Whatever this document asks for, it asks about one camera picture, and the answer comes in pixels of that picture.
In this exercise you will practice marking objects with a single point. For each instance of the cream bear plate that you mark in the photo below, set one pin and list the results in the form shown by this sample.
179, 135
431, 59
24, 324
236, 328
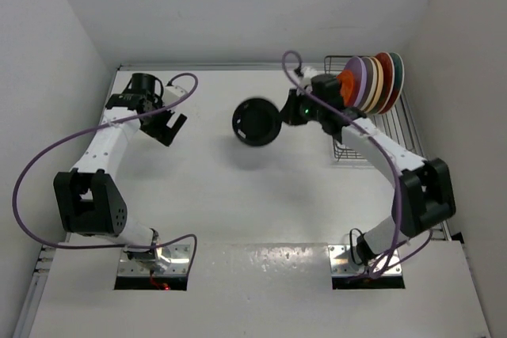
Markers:
371, 79

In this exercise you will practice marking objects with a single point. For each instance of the purple plate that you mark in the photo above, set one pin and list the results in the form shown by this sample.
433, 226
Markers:
357, 66

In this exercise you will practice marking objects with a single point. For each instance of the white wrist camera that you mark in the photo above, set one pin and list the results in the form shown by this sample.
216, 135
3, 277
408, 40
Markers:
172, 94
304, 77

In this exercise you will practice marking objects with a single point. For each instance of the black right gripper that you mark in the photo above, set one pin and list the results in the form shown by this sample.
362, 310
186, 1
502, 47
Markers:
289, 114

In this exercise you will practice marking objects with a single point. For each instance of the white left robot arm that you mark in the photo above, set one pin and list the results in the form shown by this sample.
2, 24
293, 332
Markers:
89, 202

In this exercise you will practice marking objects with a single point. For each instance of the red teal floral plate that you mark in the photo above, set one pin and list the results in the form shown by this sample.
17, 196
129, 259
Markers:
399, 77
388, 67

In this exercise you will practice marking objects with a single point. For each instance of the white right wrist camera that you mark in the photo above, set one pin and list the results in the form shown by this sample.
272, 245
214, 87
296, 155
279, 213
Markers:
304, 77

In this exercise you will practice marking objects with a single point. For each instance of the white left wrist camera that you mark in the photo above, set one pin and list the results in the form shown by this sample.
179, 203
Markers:
172, 94

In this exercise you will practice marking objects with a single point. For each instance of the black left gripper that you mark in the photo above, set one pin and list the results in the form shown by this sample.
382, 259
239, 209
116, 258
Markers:
162, 132

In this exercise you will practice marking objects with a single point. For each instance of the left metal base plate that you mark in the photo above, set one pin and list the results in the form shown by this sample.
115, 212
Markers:
169, 261

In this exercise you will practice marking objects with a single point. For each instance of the yellow plate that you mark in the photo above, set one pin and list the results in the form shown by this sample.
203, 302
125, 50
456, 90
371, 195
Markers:
378, 85

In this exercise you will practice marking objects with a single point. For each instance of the black plate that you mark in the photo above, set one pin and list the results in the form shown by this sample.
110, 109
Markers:
256, 122

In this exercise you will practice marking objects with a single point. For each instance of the wire dish rack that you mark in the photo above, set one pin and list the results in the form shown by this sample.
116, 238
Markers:
395, 122

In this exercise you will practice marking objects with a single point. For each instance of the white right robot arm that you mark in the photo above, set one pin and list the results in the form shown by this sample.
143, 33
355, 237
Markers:
423, 194

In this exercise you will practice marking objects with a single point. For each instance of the orange plate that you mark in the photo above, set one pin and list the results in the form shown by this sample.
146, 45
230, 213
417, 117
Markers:
347, 87

